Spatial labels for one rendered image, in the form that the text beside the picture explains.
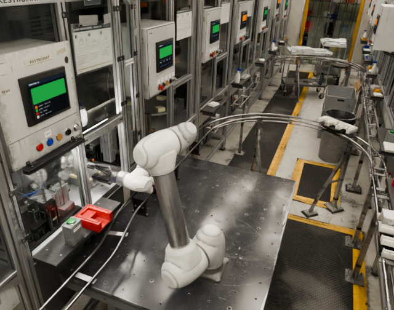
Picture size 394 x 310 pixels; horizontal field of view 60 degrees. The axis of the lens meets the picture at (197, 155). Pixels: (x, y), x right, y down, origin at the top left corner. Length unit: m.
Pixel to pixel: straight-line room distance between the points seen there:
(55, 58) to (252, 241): 1.47
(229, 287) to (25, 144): 1.20
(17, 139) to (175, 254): 0.84
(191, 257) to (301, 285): 1.42
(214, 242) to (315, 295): 1.31
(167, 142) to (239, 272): 0.88
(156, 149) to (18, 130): 0.55
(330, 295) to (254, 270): 1.05
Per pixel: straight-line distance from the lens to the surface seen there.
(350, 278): 3.11
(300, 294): 2.86
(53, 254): 1.81
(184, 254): 1.64
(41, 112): 1.58
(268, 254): 2.11
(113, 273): 1.98
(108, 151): 2.41
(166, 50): 2.49
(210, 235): 1.76
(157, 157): 1.43
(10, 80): 1.49
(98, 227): 1.85
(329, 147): 4.63
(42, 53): 1.59
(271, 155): 4.60
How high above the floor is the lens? 2.11
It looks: 28 degrees down
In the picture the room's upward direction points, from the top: 2 degrees clockwise
